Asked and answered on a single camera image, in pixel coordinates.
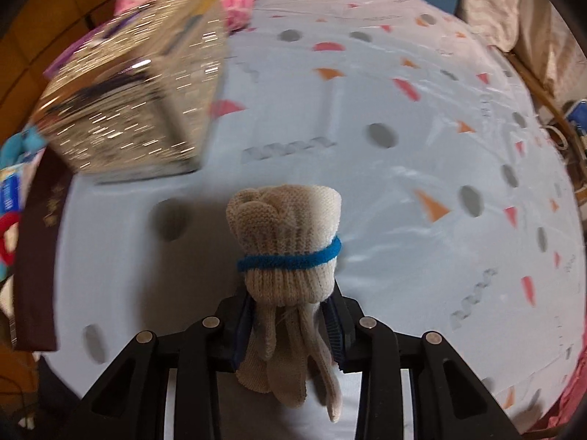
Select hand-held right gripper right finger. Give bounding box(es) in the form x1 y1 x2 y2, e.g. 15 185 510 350
321 279 521 440

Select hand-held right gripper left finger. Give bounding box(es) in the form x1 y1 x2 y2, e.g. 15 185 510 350
80 294 258 440

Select beige knit gloves blue band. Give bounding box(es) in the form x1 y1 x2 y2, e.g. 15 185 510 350
226 184 344 422

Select red plush item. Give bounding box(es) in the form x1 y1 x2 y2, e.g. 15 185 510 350
0 215 21 267

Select light blue patterned tablecloth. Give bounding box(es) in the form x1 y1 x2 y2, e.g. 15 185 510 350
39 0 587 440

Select silver ornate tissue box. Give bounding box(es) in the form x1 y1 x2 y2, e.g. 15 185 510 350
34 0 230 185

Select pink patterned cloth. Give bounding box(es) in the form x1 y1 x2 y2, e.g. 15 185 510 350
543 330 587 436

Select wooden side chair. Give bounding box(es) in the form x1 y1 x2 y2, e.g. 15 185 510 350
504 50 587 157

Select purple printed carton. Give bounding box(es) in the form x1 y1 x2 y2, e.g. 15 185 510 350
43 23 115 78

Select wooden wardrobe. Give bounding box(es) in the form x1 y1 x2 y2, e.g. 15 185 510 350
0 0 138 115

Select pink patterned curtain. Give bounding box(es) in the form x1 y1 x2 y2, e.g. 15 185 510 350
459 0 587 106

